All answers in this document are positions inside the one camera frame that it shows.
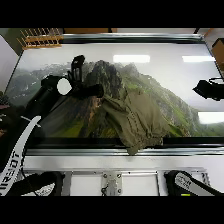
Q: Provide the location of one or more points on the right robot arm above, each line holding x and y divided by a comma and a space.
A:
190, 183

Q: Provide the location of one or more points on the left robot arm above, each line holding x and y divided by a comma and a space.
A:
46, 96

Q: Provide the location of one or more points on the wooden rack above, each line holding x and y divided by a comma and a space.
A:
43, 39

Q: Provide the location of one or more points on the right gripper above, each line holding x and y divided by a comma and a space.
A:
206, 90

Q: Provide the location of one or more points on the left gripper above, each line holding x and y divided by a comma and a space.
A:
88, 91

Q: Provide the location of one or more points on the olive green pants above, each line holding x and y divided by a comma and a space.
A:
136, 120

